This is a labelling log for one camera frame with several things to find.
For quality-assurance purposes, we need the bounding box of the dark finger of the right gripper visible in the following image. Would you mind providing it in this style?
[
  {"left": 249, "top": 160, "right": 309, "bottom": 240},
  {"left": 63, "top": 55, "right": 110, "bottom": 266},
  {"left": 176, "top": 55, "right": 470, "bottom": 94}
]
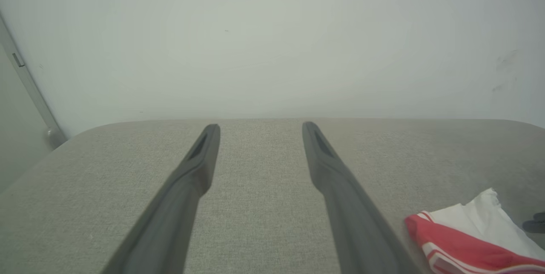
[{"left": 522, "top": 211, "right": 545, "bottom": 234}]

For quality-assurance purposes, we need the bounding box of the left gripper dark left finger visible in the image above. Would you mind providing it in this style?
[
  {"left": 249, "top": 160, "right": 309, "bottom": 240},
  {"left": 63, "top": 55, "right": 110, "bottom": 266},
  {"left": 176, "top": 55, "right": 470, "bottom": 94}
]
[{"left": 101, "top": 123, "right": 221, "bottom": 274}]

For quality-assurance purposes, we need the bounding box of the grey metal door frame strip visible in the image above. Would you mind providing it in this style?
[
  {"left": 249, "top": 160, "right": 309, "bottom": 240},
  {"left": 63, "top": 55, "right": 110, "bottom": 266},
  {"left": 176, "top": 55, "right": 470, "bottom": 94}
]
[{"left": 0, "top": 12, "right": 68, "bottom": 149}]

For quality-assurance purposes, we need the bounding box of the red and white jersey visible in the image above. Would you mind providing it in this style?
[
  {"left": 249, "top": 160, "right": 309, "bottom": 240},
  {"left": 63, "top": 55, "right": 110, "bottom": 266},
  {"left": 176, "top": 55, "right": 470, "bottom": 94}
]
[{"left": 404, "top": 187, "right": 545, "bottom": 274}]

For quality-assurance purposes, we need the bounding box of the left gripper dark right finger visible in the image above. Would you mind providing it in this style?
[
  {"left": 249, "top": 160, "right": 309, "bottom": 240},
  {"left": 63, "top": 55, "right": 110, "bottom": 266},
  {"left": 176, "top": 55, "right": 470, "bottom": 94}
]
[{"left": 302, "top": 121, "right": 421, "bottom": 274}]

